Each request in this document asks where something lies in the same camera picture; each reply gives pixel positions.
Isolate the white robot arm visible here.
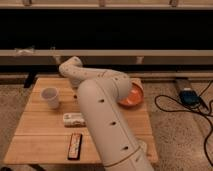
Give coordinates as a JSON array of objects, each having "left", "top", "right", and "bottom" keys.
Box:
[{"left": 59, "top": 57, "right": 154, "bottom": 171}]

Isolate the white labelled bottle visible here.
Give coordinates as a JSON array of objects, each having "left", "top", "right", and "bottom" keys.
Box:
[{"left": 63, "top": 113, "right": 86, "bottom": 127}]

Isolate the blue power box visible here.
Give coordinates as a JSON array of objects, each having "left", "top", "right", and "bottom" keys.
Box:
[{"left": 179, "top": 89, "right": 199, "bottom": 106}]

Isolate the white plastic cup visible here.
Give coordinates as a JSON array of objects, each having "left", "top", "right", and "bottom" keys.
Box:
[{"left": 40, "top": 87, "right": 59, "bottom": 109}]

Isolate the orange bowl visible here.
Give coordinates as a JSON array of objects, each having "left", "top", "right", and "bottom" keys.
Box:
[{"left": 118, "top": 83, "right": 144, "bottom": 107}]

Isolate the wooden table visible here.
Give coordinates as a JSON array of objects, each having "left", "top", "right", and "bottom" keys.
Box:
[{"left": 3, "top": 77, "right": 159, "bottom": 166}]

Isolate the dark snack bar packet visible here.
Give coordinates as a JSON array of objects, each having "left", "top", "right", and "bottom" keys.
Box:
[{"left": 68, "top": 133, "right": 82, "bottom": 160}]

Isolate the black cable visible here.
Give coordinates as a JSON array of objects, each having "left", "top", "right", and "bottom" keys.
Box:
[{"left": 154, "top": 79, "right": 213, "bottom": 168}]

